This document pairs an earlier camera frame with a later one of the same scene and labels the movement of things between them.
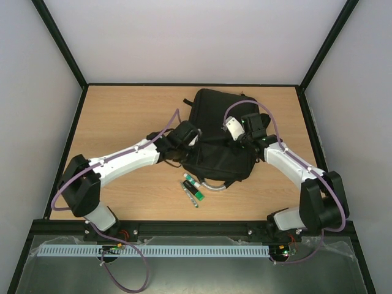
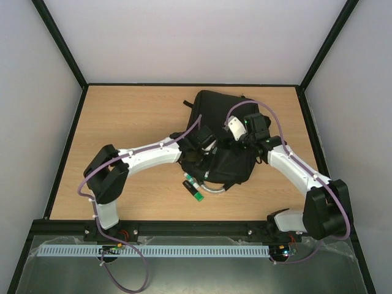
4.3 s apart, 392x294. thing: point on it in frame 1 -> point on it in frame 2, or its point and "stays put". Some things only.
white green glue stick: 191,180 stays put
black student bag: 217,159 stays put
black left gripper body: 183,155 -> 199,161
